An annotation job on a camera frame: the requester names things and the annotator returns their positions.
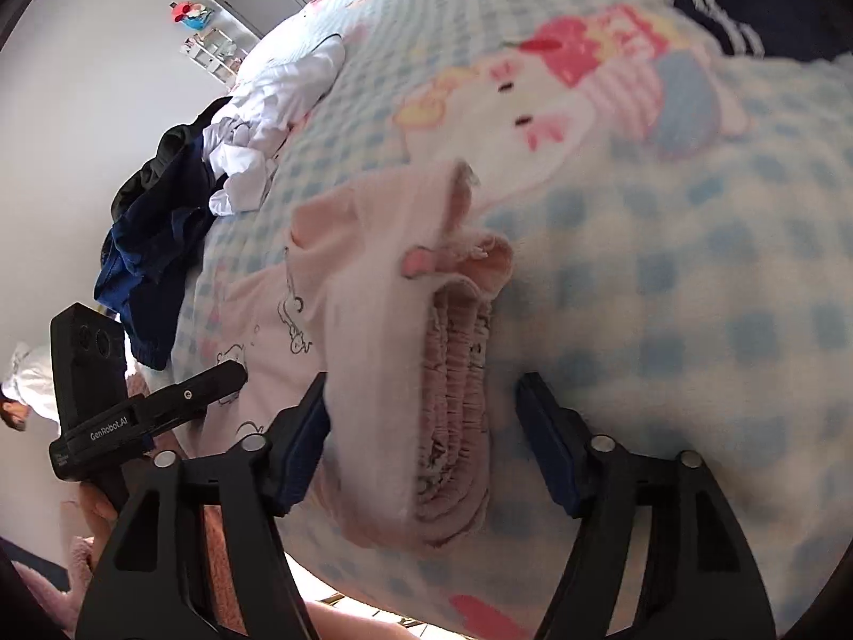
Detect red and blue plush toy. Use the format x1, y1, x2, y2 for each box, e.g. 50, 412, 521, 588
168, 0, 217, 32

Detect person's left hand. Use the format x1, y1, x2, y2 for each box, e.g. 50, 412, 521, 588
78, 480, 122, 529

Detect navy striped folded garment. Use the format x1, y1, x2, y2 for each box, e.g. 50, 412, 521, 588
670, 0, 853, 62

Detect person's leg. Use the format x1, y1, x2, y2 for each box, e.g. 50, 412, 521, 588
305, 601, 417, 640

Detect person's left forearm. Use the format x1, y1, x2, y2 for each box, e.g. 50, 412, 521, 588
12, 533, 95, 640

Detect white shelf rack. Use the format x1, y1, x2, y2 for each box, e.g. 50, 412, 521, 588
180, 27, 259, 85

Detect white garment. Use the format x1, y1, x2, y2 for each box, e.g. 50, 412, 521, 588
203, 33, 348, 218

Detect checked cartoon print blanket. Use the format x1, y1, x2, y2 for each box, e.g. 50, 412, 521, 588
166, 0, 853, 640

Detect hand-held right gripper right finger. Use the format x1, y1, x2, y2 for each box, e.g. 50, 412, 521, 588
514, 373, 777, 640

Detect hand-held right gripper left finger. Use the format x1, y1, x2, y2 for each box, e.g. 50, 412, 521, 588
75, 373, 332, 640

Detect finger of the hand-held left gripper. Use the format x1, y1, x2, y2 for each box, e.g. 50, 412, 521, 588
136, 360, 246, 432

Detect pink cartoon print pants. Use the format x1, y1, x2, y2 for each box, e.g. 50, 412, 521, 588
220, 160, 516, 552

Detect navy blue garment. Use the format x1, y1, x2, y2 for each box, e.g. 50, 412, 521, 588
93, 140, 229, 371

